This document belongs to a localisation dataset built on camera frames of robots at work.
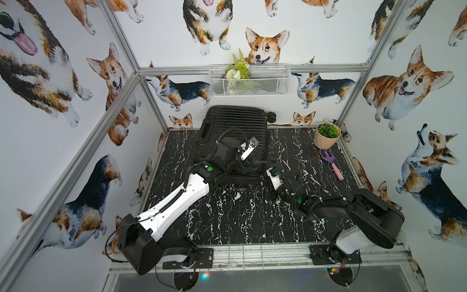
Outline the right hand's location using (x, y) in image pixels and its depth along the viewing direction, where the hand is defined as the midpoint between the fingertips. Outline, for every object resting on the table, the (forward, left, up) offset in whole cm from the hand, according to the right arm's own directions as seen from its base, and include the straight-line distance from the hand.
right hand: (263, 180), depth 86 cm
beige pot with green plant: (+28, -37, 0) cm, 46 cm away
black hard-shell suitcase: (+28, +11, +11) cm, 32 cm away
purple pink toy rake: (+20, -41, -11) cm, 47 cm away
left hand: (+6, +7, +19) cm, 21 cm away
